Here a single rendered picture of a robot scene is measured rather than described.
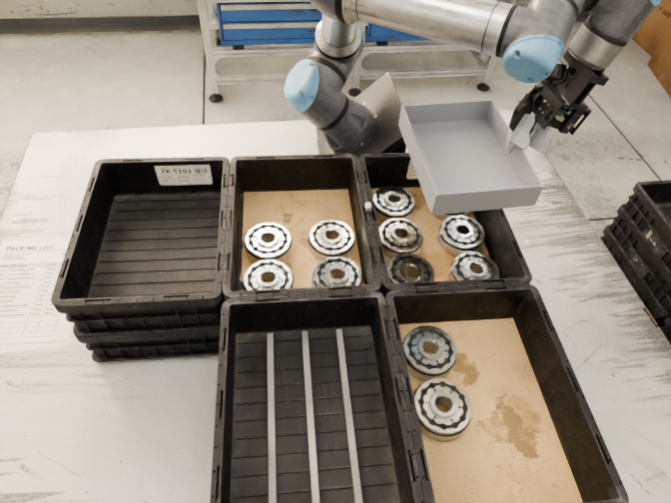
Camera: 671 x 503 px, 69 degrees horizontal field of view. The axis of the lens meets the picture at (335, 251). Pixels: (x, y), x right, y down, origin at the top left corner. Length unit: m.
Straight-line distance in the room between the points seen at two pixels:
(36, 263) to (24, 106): 2.02
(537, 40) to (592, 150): 2.38
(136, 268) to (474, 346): 0.72
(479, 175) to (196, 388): 0.72
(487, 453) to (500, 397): 0.11
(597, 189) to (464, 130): 1.85
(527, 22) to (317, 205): 0.62
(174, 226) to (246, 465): 0.57
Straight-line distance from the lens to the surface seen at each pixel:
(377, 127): 1.36
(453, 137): 1.09
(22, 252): 1.44
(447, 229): 1.16
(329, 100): 1.31
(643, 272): 1.99
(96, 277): 1.15
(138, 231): 1.20
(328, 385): 0.94
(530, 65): 0.82
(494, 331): 1.06
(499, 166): 1.05
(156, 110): 3.06
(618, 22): 0.93
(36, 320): 1.30
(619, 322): 1.38
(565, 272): 1.41
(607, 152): 3.20
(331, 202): 1.21
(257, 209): 1.20
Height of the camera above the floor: 1.68
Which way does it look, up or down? 50 degrees down
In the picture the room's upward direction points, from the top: 5 degrees clockwise
